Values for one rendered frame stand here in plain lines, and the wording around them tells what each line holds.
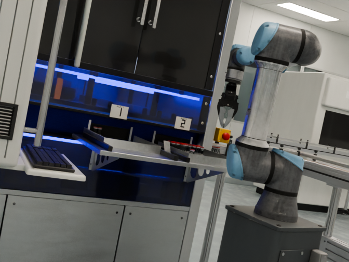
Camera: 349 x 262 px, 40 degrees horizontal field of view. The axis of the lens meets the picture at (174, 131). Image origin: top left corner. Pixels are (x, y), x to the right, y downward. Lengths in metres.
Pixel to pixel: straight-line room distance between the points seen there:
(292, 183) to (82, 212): 1.05
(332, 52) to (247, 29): 1.86
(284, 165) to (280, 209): 0.15
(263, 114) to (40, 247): 1.23
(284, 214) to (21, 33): 1.04
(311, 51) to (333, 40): 7.54
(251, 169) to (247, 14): 6.56
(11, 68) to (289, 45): 0.89
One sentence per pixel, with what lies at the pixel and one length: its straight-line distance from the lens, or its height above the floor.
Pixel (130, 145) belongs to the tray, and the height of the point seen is 0.90.
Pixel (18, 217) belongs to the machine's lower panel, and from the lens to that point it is 2.25.
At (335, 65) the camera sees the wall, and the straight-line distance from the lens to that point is 9.22.
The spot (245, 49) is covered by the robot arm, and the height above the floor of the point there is 1.38.
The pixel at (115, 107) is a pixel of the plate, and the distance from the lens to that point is 2.25.
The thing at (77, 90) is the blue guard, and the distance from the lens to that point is 2.20.
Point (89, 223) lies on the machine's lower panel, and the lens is 2.33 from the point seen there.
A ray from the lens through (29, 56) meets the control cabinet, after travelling 1.60.
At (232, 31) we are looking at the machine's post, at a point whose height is 1.53.
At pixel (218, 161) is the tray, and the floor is 0.90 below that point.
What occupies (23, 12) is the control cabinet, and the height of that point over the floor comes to 1.29.
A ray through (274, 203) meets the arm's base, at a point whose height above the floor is 0.84.
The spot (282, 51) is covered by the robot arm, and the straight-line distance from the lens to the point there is 1.60.
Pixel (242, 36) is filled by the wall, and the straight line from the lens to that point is 8.00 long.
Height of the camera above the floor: 1.10
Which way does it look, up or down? 3 degrees down
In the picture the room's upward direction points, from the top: 11 degrees clockwise
